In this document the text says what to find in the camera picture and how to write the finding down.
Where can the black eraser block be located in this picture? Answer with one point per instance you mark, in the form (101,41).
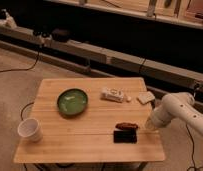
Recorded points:
(124,137)

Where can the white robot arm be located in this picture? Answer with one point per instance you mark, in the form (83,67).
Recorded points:
(176,105)

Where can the white tube package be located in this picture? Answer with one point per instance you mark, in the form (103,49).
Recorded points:
(114,95)

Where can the green round plate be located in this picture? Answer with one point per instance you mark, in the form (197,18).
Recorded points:
(72,102)

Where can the wooden table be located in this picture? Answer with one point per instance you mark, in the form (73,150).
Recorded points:
(88,137)

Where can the beige sponge piece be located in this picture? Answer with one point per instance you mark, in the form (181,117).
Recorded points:
(146,97)

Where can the brown oblong object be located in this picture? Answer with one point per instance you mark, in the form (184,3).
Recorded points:
(127,126)

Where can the black device on ledge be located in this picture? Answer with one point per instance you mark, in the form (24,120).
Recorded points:
(60,35)

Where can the white paper cup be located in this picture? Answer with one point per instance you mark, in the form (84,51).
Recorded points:
(30,129)

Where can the white object on ledge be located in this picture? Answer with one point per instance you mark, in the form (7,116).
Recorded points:
(6,20)

